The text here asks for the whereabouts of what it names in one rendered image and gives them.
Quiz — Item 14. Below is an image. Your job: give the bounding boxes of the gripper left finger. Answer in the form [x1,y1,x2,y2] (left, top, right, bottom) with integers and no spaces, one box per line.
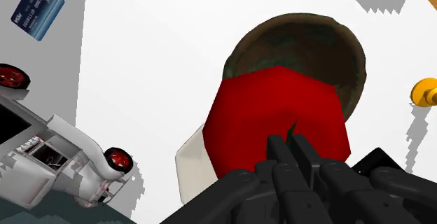
[159,134,335,224]

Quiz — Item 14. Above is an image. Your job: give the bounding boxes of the blue card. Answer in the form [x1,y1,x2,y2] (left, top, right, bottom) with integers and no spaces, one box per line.
[10,0,66,42]

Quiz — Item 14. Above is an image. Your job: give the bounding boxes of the yellow round object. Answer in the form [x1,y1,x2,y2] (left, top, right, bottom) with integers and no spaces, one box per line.
[410,77,437,109]

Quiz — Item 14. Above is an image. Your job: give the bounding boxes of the white toy car red wheels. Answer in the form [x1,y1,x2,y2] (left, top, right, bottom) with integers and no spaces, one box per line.
[0,62,134,211]

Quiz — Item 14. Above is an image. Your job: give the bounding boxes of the brown bowl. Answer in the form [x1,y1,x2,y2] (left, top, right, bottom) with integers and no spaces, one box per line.
[221,12,368,124]

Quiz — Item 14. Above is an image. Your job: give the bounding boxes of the red tomato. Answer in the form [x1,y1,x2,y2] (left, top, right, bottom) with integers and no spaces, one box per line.
[202,65,352,180]

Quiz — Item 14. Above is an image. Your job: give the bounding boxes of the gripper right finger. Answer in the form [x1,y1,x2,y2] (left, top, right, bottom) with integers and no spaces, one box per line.
[291,134,437,224]

